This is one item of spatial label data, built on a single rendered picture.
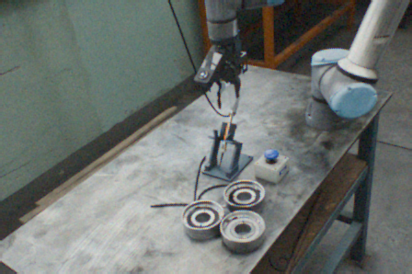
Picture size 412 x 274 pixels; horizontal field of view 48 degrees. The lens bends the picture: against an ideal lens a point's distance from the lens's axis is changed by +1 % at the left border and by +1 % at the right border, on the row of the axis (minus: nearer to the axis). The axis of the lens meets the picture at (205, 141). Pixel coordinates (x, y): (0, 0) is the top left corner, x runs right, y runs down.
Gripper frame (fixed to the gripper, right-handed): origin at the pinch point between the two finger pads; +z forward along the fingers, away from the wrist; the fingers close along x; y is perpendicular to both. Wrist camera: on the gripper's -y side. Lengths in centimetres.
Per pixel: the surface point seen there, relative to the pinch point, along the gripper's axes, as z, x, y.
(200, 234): 15.7, -10.9, -30.9
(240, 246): 15.7, -21.2, -30.0
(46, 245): 19, 24, -50
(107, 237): 18.5, 11.3, -40.9
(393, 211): 98, -30, 89
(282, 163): 13.7, -16.9, 0.2
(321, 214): 43, -22, 16
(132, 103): 80, 142, 98
